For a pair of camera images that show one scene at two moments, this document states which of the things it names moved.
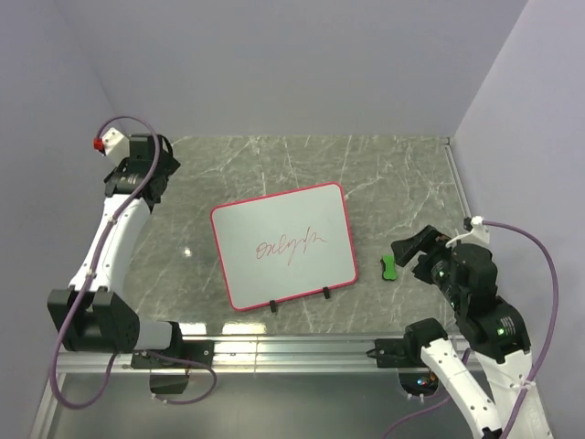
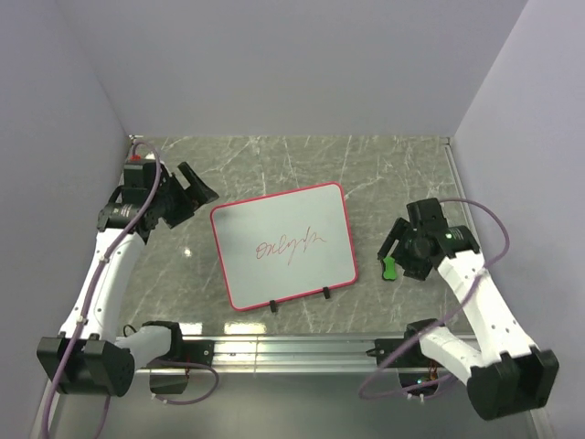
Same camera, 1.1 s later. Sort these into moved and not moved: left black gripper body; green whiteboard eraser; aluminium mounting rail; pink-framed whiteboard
Moved: left black gripper body
Not moved: aluminium mounting rail; pink-framed whiteboard; green whiteboard eraser
